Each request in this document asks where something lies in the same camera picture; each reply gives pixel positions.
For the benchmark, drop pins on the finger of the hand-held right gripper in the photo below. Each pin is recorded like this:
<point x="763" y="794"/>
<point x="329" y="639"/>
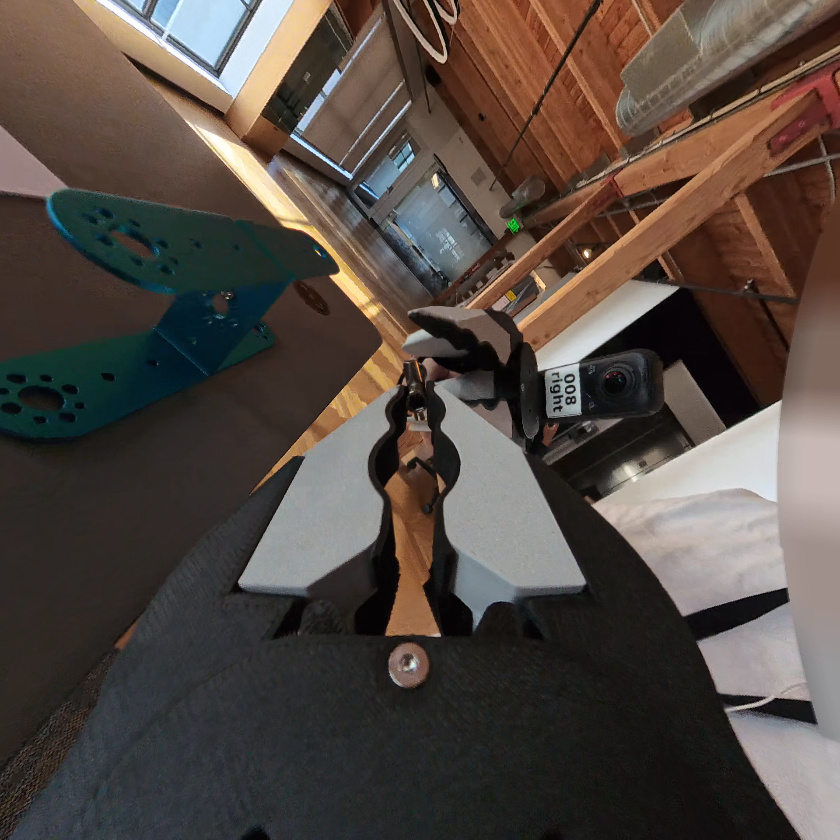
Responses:
<point x="472" y="325"/>
<point x="433" y="342"/>

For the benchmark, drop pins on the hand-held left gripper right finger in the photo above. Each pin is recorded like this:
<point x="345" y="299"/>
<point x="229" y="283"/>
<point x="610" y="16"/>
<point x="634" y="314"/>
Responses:
<point x="505" y="518"/>

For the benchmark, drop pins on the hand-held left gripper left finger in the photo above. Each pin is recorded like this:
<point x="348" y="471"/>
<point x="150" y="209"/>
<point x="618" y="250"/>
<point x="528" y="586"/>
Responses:
<point x="321" y="518"/>

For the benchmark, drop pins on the small metal hex socket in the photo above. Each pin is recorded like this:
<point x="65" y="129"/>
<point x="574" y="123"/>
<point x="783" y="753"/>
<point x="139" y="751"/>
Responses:
<point x="415" y="390"/>

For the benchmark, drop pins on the round black desk button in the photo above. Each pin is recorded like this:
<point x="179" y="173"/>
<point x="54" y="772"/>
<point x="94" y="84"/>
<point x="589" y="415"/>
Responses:
<point x="312" y="298"/>

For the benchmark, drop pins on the dark desk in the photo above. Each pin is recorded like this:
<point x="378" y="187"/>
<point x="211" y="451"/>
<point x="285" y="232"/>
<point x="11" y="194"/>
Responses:
<point x="98" y="525"/>

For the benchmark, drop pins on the black swivel chair base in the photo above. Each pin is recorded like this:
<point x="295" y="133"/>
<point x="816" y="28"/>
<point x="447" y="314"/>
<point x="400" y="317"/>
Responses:
<point x="428" y="485"/>

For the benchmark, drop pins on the thin wooden ceiling beam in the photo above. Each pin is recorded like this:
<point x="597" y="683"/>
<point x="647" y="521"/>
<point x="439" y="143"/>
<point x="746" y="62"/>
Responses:
<point x="551" y="243"/>

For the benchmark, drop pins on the person's white shirt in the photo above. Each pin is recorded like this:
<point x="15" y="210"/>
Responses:
<point x="689" y="544"/>

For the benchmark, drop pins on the thick wooden ceiling beam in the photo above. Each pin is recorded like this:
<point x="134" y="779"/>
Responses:
<point x="676" y="216"/>

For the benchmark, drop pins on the white framed window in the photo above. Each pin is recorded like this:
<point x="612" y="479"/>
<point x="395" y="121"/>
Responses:
<point x="197" y="26"/>

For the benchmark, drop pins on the teal metal bracket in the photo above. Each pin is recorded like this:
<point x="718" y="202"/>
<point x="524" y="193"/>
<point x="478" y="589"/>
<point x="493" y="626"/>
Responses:
<point x="197" y="243"/>

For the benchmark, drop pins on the red steel beam bracket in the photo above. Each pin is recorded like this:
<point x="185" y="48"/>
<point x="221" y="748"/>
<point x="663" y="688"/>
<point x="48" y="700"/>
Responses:
<point x="810" y="108"/>

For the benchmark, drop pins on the silver ventilation duct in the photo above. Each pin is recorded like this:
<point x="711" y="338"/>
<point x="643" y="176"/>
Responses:
<point x="709" y="59"/>

